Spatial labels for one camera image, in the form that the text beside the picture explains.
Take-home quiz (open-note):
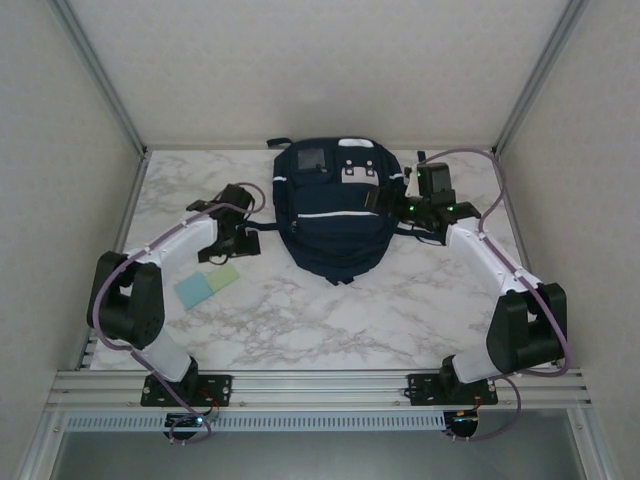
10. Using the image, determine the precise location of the navy blue backpack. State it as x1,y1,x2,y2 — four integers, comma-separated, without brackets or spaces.
266,137,447,287

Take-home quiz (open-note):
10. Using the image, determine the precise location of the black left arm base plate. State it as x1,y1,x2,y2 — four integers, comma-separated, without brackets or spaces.
141,372,235,407

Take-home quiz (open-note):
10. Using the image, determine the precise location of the aluminium mounting rail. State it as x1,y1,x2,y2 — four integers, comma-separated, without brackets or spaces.
47,368,594,412

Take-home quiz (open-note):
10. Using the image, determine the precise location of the blue sticky note pad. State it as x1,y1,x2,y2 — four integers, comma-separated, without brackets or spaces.
173,272,217,311

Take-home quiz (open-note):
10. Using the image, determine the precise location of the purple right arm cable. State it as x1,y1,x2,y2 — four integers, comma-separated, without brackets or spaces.
414,147,575,444

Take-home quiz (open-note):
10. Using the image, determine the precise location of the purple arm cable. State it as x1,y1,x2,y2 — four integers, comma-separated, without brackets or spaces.
85,180,266,446
414,147,575,444

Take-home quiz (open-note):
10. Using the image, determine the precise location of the white slotted cable duct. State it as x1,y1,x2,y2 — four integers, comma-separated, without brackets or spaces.
66,412,446,432

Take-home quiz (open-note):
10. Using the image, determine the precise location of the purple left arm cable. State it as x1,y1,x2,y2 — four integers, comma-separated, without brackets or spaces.
85,180,266,446

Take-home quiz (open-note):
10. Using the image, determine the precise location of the aluminium frame post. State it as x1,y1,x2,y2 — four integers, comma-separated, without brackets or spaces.
490,0,591,157
49,0,151,159

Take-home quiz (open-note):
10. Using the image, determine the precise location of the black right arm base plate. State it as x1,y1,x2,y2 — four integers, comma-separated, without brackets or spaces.
407,372,500,407

